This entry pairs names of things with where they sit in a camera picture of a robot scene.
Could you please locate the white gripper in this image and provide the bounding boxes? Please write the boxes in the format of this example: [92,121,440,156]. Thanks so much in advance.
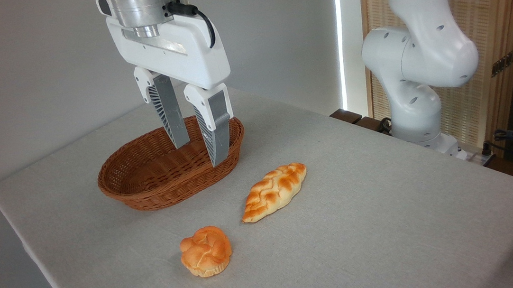
[105,4,241,177]

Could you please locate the long braided bread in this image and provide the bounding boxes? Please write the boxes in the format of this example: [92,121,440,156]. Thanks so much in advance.
[237,161,313,224]

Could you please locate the brown wicker basket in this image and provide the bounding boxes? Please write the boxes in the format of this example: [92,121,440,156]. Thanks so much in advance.
[92,111,252,216]

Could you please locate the round knotted bread roll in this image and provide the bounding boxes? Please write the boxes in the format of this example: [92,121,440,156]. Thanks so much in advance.
[177,223,236,280]

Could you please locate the dark wooden base platform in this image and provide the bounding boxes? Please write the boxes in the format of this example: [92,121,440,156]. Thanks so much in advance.
[329,103,395,142]

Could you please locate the grey tablecloth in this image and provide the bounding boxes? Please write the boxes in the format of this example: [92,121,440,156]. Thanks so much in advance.
[0,46,513,288]

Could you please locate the white power strip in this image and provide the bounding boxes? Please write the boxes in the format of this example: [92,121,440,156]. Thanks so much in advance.
[463,147,497,168]

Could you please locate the black screen hinge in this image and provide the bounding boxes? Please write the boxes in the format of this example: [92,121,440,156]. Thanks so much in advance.
[488,47,513,78]

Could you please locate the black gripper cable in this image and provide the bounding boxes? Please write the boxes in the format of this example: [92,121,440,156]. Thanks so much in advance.
[165,0,218,53]

